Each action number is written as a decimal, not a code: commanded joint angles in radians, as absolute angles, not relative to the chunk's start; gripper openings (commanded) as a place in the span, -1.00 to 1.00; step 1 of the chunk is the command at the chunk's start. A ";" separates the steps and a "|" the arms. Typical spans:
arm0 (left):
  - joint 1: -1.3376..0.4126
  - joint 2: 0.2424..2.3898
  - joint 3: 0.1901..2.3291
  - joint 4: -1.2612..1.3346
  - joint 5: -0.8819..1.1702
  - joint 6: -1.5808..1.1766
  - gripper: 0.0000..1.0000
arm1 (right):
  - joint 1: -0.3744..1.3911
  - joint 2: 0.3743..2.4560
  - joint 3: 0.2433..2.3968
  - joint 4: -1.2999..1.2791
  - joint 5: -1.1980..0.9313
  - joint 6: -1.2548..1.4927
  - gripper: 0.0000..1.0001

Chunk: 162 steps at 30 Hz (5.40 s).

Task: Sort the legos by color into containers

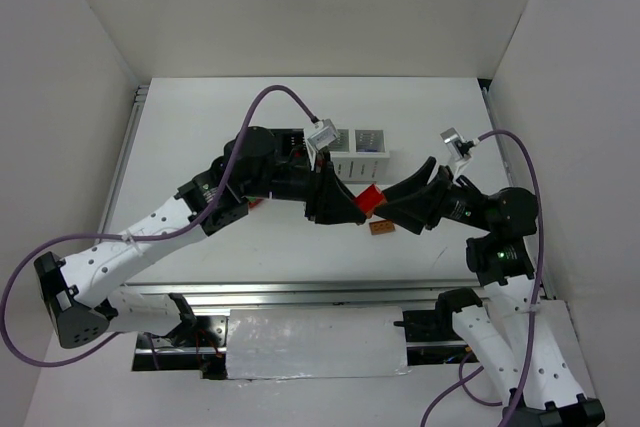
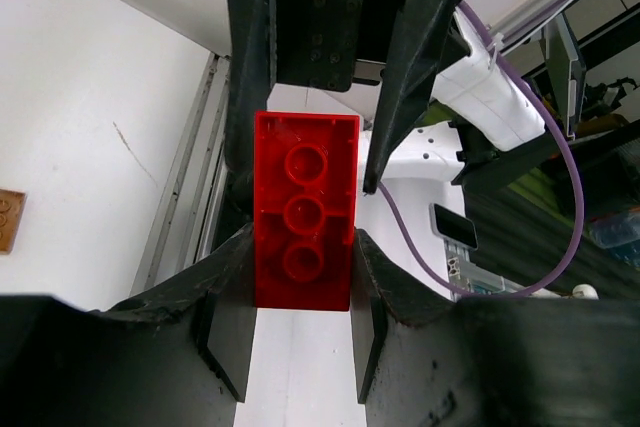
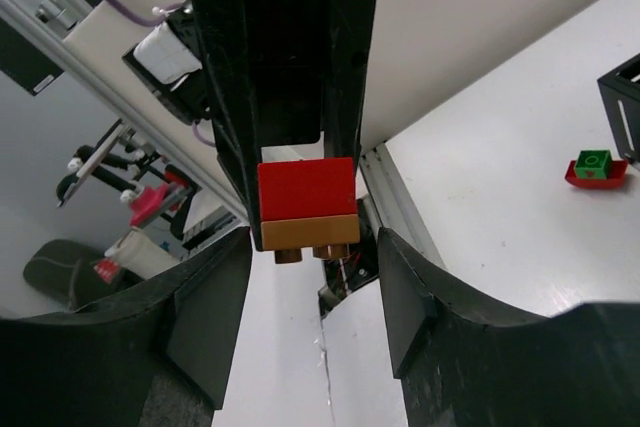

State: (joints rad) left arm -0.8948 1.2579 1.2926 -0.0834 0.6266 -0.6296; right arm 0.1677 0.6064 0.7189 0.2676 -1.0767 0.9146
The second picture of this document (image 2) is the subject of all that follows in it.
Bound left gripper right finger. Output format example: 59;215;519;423
351;230;639;426

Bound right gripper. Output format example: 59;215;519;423
224;0;459;214

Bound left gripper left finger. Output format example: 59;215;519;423
1;225;257;426

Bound red rectangular lego brick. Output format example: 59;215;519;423
253;111;360;311

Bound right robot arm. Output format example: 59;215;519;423
225;0;545;311

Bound grey smartphone background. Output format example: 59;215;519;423
430;203;478;250

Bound orange flat lego brick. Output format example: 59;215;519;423
0;189;26;255

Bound aluminium rail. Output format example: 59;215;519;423
130;53;229;296

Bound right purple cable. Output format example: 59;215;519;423
377;0;586;301

